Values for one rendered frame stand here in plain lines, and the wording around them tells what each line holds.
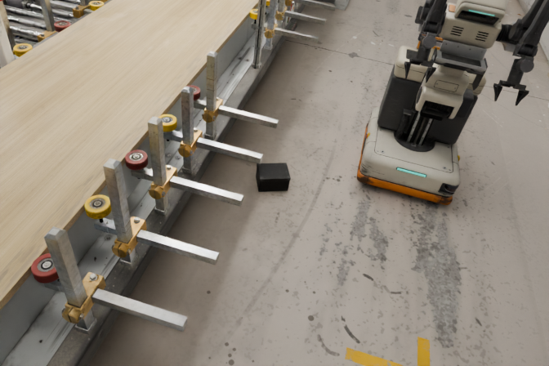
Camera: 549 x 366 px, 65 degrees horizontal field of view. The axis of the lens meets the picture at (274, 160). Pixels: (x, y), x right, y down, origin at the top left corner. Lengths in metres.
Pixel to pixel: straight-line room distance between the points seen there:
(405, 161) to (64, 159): 2.00
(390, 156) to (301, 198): 0.64
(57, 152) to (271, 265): 1.28
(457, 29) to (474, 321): 1.51
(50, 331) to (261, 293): 1.10
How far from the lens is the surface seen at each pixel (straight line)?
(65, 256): 1.19
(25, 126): 1.90
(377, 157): 2.83
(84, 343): 1.48
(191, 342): 2.21
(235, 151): 1.76
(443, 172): 2.91
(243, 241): 2.52
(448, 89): 2.61
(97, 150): 1.72
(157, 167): 1.56
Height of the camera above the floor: 1.99
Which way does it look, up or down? 41 degrees down
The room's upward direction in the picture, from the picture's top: 9 degrees clockwise
